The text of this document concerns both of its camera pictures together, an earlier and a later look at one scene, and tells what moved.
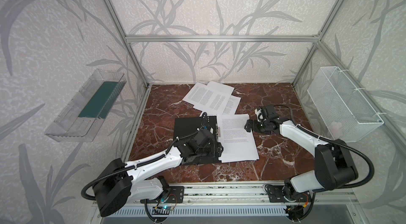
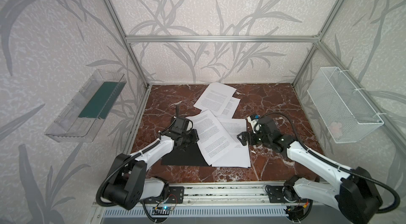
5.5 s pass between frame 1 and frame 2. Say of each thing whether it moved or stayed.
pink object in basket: stayed
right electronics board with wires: stayed
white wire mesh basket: stayed
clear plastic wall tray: stayed
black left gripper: moved
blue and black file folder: moved
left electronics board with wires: stayed
